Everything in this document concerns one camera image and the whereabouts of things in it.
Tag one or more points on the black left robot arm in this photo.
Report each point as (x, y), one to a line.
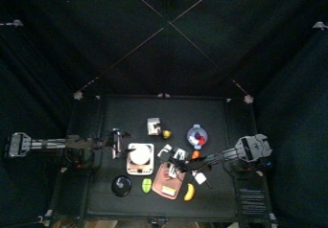
(47, 143)

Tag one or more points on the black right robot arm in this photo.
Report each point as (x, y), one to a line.
(241, 149)

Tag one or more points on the small white black box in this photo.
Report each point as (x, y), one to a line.
(172, 171)
(164, 149)
(179, 153)

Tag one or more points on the cream toy cooking pot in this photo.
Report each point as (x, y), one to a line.
(140, 154)

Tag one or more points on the orange toy carrot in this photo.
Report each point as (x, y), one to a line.
(195, 154)

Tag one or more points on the white flat card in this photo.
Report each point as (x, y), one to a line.
(198, 177)

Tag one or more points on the pink plastic tray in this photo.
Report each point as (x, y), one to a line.
(160, 182)

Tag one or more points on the toy stove with burners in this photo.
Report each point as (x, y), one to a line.
(139, 169)

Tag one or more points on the speckled tan white block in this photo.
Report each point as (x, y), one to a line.
(168, 190)

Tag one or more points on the yellow toy banana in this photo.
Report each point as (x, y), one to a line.
(188, 192)

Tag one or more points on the green toy starfruit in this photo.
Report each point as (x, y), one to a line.
(146, 186)

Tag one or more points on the yellow toy lemon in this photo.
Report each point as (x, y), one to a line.
(166, 134)

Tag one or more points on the pale blue toy bowl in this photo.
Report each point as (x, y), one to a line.
(191, 132)

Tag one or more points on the black round toy pan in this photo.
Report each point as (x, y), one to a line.
(120, 186)

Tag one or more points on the white printed label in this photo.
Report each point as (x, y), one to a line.
(251, 200)

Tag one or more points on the grey metal frame bracket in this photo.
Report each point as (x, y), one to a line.
(162, 95)
(14, 23)
(247, 99)
(77, 95)
(318, 25)

